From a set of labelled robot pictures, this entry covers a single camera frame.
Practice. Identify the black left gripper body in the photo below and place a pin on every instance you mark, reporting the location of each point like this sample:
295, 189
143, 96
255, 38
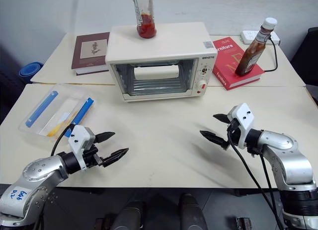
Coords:
90, 158

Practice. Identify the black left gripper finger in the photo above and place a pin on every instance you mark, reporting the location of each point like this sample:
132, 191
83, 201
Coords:
115, 155
106, 136

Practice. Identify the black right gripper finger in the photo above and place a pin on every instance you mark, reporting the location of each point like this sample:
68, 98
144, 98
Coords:
222, 117
213, 137

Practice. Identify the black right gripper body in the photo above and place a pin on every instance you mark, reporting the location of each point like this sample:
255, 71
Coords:
234, 134

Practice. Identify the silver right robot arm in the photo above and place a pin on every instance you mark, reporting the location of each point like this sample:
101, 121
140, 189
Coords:
290, 160

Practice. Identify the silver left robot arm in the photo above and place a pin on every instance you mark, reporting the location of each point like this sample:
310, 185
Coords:
37, 173

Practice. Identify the white toaster oven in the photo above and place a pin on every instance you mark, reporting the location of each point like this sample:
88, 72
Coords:
159, 51

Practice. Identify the red hardcover book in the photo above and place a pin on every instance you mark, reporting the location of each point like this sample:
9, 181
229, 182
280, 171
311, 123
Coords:
227, 61

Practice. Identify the clear plastic box blue clips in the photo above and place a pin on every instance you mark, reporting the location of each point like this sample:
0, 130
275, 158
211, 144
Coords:
37, 125

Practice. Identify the dark rounded shape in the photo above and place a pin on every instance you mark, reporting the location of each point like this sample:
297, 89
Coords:
130, 216
191, 212

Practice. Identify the brown sauce bottle white cap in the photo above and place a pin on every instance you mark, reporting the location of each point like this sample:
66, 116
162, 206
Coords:
251, 54

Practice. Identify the white power strip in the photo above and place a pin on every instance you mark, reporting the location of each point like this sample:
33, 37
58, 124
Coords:
249, 36

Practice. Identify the maroon hardcover book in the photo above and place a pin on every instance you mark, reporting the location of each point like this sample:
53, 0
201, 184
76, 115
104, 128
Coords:
90, 51

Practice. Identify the blue stacked roll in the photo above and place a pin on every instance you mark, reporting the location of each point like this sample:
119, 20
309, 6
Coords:
29, 69

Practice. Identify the black chair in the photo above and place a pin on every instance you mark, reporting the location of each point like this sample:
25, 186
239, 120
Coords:
306, 61

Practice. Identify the glass ketchup bottle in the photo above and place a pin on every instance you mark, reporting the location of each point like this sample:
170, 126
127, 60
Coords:
146, 26

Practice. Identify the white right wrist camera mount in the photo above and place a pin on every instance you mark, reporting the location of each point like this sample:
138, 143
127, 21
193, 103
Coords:
244, 117

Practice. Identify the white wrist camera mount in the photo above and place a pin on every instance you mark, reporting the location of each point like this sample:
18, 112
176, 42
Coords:
244, 117
78, 138

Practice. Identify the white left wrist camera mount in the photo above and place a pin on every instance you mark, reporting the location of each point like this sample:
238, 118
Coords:
78, 138

